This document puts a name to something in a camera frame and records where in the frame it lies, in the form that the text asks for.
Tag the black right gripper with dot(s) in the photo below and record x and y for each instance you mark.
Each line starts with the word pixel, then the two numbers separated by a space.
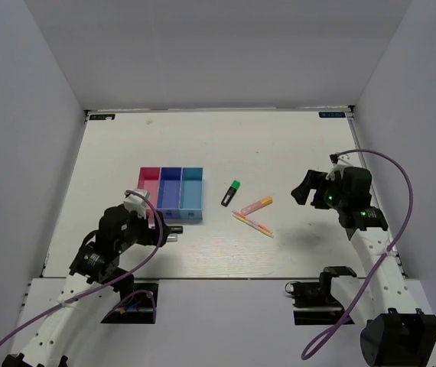
pixel 311 180

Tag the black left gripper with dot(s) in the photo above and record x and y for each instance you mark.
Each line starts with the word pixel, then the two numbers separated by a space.
pixel 151 234

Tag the orange cap pink highlighter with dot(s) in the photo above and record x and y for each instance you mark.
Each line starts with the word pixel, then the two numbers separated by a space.
pixel 256 206

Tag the green cap black highlighter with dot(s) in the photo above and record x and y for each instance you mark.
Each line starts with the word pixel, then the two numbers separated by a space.
pixel 230 193

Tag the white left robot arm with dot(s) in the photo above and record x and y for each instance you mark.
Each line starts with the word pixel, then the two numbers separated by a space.
pixel 93 274

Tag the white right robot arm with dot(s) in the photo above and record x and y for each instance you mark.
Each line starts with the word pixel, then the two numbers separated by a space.
pixel 395 331

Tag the pink container bin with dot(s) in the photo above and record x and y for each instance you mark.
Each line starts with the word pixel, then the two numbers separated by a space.
pixel 149 179

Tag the right blue corner label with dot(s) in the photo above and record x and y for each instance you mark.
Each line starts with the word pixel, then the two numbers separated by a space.
pixel 332 115

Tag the blue corner label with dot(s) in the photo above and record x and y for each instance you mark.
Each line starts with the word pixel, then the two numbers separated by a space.
pixel 332 115
pixel 102 117

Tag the dark blue container bin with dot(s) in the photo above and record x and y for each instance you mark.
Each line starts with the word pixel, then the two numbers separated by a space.
pixel 169 193

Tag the pink clear pen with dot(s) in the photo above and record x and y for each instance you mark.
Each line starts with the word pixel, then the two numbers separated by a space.
pixel 239 214

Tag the light blue container bin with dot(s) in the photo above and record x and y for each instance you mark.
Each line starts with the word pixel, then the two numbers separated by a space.
pixel 191 200

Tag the left blue corner label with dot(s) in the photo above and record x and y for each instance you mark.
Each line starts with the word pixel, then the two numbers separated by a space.
pixel 102 117

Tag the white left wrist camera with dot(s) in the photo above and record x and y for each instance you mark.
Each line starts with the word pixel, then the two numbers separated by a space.
pixel 135 203

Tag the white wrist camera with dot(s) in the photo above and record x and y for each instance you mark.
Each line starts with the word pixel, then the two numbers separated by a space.
pixel 135 203
pixel 340 162

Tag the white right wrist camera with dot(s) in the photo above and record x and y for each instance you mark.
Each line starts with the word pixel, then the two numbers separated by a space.
pixel 340 162

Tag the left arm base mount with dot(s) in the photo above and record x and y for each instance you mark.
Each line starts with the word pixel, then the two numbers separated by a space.
pixel 138 306

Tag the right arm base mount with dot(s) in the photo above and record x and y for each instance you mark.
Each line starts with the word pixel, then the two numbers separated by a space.
pixel 313 302

